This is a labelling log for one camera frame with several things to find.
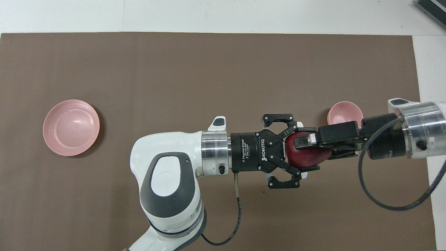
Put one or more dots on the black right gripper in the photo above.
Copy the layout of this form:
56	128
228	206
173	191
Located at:
386	146

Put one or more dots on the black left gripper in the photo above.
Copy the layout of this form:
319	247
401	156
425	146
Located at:
247	151

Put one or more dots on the dark red apple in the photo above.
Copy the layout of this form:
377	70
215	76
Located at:
306	157

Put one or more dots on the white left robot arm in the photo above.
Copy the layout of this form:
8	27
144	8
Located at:
167	181

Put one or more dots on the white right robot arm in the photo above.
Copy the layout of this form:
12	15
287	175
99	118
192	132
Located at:
425	129

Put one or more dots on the pink bowl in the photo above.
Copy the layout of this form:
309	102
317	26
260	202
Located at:
343	111

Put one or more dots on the pink plate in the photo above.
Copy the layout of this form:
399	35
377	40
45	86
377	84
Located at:
71	127

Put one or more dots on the brown paper table mat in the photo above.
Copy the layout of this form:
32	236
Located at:
174	76

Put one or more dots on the grey ribbed device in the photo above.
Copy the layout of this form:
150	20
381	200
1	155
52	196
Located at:
433	10

